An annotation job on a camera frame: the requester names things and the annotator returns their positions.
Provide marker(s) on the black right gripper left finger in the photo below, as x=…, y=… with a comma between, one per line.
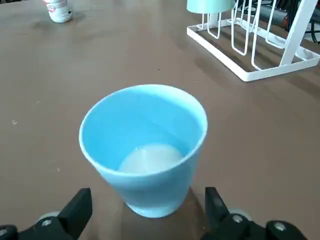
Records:
x=75, y=212

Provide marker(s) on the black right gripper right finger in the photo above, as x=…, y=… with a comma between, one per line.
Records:
x=215, y=210

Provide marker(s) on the blue ceramic cup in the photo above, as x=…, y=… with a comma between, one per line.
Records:
x=140, y=125

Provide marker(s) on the white juice bottle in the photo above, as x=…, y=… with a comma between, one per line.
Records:
x=60, y=11

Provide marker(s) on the mint green cup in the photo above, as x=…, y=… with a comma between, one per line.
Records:
x=210, y=5

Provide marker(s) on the grey cylindrical tool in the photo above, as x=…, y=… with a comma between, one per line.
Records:
x=272, y=15

